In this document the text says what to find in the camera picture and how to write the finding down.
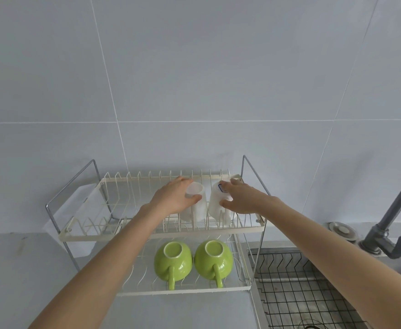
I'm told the person's left hand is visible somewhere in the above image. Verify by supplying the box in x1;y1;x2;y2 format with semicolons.
149;177;203;216

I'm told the person's right hand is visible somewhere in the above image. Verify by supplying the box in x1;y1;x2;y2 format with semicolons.
219;178;274;215

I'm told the white translucent plastic cup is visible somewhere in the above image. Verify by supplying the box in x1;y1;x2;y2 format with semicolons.
180;182;207;223

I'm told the white cup with blue mark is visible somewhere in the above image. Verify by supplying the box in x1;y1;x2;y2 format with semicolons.
207;181;235;226

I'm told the person's left forearm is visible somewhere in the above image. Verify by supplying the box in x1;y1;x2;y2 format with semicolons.
30;202;169;329

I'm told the person's right forearm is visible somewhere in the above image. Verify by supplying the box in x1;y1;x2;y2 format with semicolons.
260;195;401;329

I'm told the green ceramic mug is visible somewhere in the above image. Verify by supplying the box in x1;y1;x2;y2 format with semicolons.
153;240;193;291
194;239;235;289

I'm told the white two-tier dish rack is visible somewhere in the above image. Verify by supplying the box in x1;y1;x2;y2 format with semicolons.
45;155;272;298

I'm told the round metal sink cap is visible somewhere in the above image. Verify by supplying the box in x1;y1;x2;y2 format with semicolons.
326;221;359;242

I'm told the dark grey kitchen faucet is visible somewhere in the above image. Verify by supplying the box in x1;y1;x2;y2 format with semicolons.
358;170;401;260

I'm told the black wire sink basket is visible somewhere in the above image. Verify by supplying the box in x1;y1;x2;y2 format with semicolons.
255;252;364;329

